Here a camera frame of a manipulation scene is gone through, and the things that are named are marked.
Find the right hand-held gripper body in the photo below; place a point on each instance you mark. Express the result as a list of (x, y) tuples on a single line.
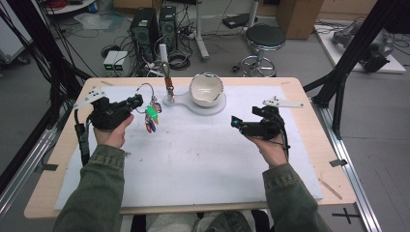
[(261, 127)]

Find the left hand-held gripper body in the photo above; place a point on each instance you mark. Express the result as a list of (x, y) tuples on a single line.
[(108, 114)]

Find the white branched stand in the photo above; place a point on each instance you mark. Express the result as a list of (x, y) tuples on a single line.
[(193, 108)]

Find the person's left hand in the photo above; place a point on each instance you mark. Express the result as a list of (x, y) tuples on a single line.
[(112, 137)]

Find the person's right hand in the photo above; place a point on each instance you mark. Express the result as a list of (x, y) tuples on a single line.
[(272, 151)]

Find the strip of brown tape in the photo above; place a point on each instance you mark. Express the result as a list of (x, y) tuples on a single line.
[(107, 83)]

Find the white power supply unit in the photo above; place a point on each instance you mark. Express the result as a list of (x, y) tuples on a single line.
[(110, 63), (122, 63)]

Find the white eggshell-shaped bowl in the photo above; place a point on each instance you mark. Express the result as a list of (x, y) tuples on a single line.
[(206, 90)]

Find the white foam mat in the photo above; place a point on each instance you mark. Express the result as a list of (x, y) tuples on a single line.
[(199, 154)]

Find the black computer tower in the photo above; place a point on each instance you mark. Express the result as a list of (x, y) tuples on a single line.
[(168, 27), (143, 29)]

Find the black tape piece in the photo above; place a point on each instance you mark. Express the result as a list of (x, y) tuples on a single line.
[(46, 167), (338, 162)]

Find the clear plastic bag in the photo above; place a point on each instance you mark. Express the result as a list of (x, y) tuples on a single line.
[(93, 21)]

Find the black round stool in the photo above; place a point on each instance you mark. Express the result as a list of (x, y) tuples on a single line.
[(265, 35)]

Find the thin wooden stick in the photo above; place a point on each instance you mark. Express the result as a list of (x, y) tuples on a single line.
[(330, 188)]

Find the white-legged wooden desk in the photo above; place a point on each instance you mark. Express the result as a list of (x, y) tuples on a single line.
[(201, 32)]

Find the flat black box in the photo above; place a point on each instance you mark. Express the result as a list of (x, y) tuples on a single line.
[(236, 20)]

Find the round white table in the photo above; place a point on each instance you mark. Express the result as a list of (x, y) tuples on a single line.
[(69, 5)]

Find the wooden cabinet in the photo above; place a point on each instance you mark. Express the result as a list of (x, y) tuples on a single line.
[(299, 17)]

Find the black tape cross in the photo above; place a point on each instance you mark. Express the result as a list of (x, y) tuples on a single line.
[(345, 216)]

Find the white board with equipment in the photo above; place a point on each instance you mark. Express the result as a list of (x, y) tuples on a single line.
[(364, 42)]

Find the black metal frame post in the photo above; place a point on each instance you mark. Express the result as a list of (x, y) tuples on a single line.
[(351, 54), (35, 48)]

